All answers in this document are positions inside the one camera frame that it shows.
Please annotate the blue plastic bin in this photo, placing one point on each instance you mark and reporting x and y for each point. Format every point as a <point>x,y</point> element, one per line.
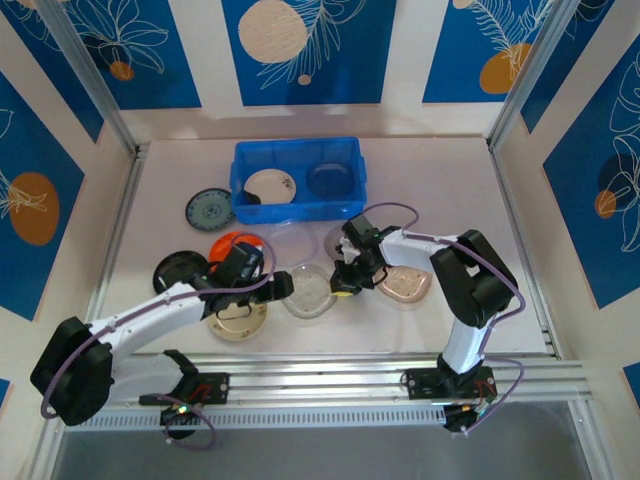
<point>300,212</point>

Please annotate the aluminium rail frame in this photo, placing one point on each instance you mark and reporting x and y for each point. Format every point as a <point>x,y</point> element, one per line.
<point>310,380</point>

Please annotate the clear square dotted plate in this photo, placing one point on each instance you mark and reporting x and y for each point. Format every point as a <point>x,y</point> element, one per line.
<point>310,294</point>

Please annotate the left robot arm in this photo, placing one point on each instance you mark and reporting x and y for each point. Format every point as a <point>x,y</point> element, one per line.
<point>150,315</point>

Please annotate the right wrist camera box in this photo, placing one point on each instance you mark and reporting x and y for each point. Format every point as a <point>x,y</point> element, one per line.
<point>349,249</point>

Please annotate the dark blue patterned round plate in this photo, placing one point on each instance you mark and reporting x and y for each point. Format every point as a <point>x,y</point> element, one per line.
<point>210,210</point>

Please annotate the cream plate with dark print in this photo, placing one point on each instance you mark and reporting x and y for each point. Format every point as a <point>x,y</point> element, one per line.
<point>272,186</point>

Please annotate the orange round plate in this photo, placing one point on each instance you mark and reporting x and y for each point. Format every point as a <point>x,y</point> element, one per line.
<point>222,247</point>

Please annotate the aluminium corner post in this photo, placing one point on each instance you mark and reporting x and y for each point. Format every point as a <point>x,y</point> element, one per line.
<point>540,65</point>
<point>90,80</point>

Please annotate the cream plate with floral rim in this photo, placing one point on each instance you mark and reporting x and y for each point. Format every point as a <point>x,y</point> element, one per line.
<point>240,331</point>

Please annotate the clear round plastic plate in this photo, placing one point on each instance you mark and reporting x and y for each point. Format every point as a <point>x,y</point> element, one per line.
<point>295,245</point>

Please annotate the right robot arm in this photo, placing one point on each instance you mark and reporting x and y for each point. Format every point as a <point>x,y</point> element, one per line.
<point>467,345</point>

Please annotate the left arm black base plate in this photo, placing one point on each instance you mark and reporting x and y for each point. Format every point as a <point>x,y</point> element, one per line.
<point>215,387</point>

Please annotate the black round plate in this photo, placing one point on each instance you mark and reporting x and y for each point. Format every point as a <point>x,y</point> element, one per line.
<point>175,267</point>

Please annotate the brown tinted clear plate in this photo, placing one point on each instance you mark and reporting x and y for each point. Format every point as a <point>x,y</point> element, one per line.
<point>407,286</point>
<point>330,179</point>

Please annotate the aluminium side rail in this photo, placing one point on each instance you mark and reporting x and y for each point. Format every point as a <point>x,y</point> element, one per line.
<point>125,210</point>

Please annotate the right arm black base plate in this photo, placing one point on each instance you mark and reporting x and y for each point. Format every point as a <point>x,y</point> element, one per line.
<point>422,382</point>

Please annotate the blue floral wall panel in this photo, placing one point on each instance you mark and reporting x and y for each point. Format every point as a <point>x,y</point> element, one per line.
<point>320,75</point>
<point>30,150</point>
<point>165,75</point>
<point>590,240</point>
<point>460,60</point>

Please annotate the grey clear square plate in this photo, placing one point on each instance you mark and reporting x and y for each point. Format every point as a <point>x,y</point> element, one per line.
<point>332,242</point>

